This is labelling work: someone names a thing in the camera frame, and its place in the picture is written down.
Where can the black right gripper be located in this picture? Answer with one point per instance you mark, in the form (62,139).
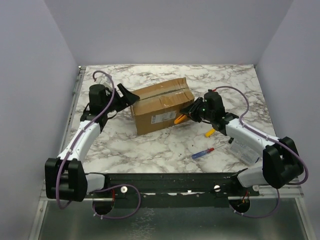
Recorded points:
(194,111)

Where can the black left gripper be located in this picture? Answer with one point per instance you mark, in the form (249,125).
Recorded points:
(128,99)

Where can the orange black utility knife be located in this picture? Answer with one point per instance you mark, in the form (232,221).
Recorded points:
(180,119)

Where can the brown cardboard express box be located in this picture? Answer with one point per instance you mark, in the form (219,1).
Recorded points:
(160,104)

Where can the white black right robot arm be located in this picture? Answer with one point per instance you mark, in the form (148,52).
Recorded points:
(280,159)

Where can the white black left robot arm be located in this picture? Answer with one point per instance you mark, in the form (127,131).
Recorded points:
(65,178)

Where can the clear plastic screw box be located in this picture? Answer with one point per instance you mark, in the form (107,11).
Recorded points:
(244,153)

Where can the yellow handled stubby screwdriver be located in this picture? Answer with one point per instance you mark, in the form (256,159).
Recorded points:
(209,133)

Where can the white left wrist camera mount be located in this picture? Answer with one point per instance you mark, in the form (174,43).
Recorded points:
(103,80)

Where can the blue red handled screwdriver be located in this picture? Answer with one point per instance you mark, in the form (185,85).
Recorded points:
(205,152)

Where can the aluminium side rail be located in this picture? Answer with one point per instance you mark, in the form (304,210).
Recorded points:
(69,130)

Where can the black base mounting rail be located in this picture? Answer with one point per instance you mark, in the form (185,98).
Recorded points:
(175,190)

